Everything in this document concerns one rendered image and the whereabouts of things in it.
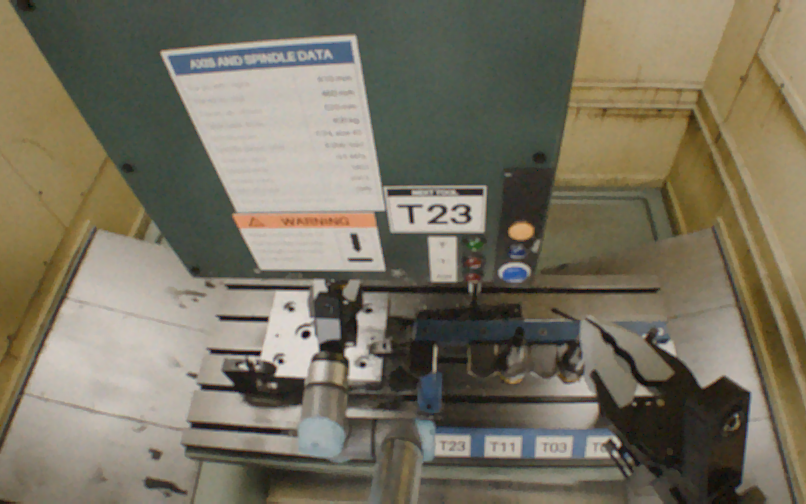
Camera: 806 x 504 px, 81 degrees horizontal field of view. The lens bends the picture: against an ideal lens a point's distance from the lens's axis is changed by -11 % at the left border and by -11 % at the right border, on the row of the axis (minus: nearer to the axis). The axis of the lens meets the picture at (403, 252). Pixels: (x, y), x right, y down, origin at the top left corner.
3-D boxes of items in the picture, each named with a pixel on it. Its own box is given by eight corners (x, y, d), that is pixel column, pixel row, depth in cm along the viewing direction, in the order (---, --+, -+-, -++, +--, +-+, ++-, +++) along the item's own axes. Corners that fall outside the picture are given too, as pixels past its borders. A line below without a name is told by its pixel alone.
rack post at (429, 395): (440, 413, 120) (436, 361, 96) (417, 413, 121) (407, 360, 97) (441, 374, 126) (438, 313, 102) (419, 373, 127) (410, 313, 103)
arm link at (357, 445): (376, 467, 96) (368, 451, 88) (318, 463, 98) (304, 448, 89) (379, 426, 101) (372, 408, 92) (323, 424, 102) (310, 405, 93)
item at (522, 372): (532, 351, 95) (533, 345, 93) (528, 382, 92) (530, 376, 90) (498, 346, 97) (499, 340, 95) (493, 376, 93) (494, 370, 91)
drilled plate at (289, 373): (383, 388, 121) (380, 380, 117) (263, 382, 124) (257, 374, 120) (390, 302, 134) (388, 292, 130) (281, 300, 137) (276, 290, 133)
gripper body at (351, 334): (322, 319, 104) (314, 376, 97) (313, 297, 97) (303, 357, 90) (360, 320, 103) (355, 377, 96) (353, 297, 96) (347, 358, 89)
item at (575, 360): (583, 343, 93) (591, 327, 87) (591, 366, 90) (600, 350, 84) (560, 348, 92) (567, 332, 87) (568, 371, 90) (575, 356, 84)
